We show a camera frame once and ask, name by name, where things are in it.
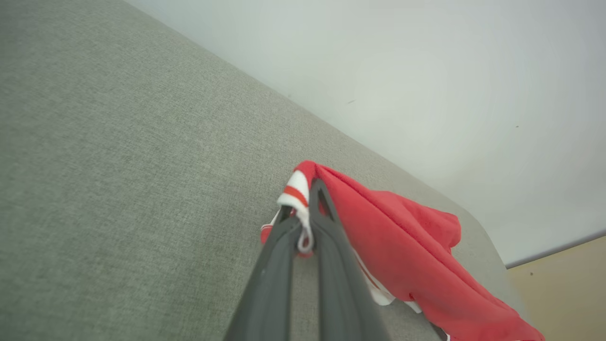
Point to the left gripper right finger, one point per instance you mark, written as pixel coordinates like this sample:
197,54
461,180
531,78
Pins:
341,293

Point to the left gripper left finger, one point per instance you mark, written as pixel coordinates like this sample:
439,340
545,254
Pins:
270,293

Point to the red basketball jersey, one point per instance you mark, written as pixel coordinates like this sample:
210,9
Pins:
402,237

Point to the grey fabric sofa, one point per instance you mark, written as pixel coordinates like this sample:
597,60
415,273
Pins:
142,189

